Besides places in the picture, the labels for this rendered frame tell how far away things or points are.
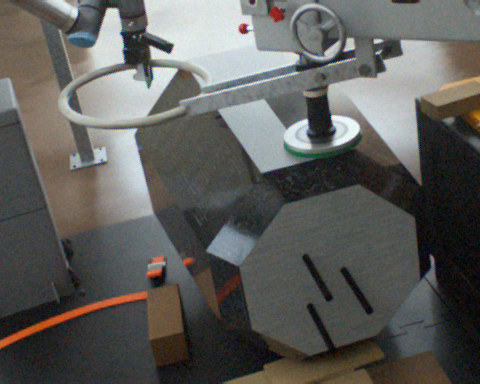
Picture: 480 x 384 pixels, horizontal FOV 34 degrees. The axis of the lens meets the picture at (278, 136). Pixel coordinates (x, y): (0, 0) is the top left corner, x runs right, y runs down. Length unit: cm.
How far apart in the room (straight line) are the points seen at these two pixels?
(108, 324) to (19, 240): 48
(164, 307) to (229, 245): 87
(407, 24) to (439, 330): 131
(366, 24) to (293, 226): 57
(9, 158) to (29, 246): 38
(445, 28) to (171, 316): 155
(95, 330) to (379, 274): 130
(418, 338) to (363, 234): 73
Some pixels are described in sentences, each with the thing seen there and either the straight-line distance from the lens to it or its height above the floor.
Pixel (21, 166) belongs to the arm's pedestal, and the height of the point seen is 62.
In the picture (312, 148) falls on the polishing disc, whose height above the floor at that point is 90.
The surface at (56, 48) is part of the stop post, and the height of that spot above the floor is 68.
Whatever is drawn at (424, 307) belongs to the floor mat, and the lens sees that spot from 295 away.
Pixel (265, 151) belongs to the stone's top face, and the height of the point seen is 87.
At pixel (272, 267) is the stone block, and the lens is 215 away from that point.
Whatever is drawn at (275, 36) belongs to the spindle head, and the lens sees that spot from 202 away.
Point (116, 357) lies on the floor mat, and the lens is 301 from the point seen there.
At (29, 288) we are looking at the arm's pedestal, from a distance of 338.
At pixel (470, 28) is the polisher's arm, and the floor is 125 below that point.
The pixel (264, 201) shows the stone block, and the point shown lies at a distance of 209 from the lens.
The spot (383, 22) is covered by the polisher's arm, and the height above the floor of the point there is 126.
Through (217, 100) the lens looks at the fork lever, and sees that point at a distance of 228.
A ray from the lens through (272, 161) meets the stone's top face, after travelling 215.
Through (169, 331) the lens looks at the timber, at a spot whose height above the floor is 13.
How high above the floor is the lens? 183
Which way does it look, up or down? 25 degrees down
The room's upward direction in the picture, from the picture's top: 9 degrees counter-clockwise
